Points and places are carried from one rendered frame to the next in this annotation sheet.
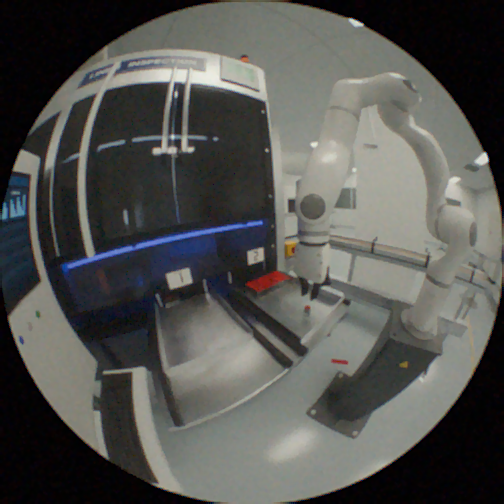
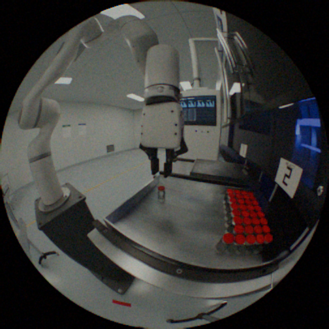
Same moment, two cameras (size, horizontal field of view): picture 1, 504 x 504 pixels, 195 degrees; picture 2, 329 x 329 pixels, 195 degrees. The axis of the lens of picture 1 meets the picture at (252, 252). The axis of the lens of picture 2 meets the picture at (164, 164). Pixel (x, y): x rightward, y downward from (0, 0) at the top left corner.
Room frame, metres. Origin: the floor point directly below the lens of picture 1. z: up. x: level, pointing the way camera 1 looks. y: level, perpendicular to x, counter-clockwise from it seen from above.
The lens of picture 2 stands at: (0.55, -0.28, 1.07)
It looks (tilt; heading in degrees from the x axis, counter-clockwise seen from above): 18 degrees down; 148
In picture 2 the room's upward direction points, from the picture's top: straight up
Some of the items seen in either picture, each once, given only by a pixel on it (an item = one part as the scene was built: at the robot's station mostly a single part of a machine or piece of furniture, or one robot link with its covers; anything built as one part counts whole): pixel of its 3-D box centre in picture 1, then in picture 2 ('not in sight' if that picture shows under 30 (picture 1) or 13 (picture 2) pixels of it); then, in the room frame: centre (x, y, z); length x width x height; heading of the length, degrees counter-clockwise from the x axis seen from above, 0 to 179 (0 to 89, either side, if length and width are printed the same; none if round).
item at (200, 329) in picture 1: (193, 319); (223, 170); (0.36, 0.22, 0.90); 0.34 x 0.26 x 0.04; 34
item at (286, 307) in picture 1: (288, 297); (196, 211); (0.46, -0.13, 0.90); 0.34 x 0.26 x 0.04; 33
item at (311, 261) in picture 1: (312, 257); (161, 123); (0.35, -0.16, 1.10); 0.10 x 0.08 x 0.11; 34
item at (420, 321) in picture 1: (429, 303); (46, 180); (0.16, -0.60, 0.95); 0.19 x 0.19 x 0.18
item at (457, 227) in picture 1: (453, 247); (42, 126); (0.13, -0.59, 1.16); 0.19 x 0.12 x 0.24; 156
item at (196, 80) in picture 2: not in sight; (193, 61); (-0.16, 0.58, 2.04); 0.15 x 0.14 x 0.92; 29
